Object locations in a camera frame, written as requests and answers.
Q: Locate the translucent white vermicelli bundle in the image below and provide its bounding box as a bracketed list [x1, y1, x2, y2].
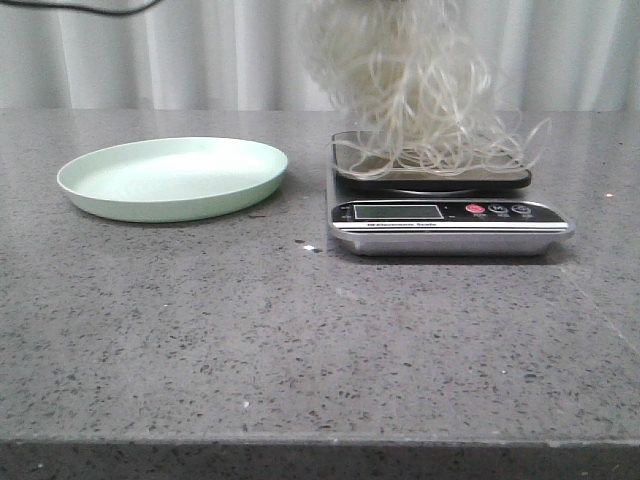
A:
[301, 1, 549, 180]

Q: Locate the silver digital kitchen scale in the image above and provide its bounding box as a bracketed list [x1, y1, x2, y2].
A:
[326, 131, 574, 256]

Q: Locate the light green plastic plate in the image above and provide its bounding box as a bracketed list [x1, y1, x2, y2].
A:
[57, 137, 288, 223]

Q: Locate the white pleated curtain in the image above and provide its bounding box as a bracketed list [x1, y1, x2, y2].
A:
[1, 1, 639, 111]

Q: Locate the thin black cable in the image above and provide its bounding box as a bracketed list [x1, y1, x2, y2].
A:
[0, 0, 161, 16]

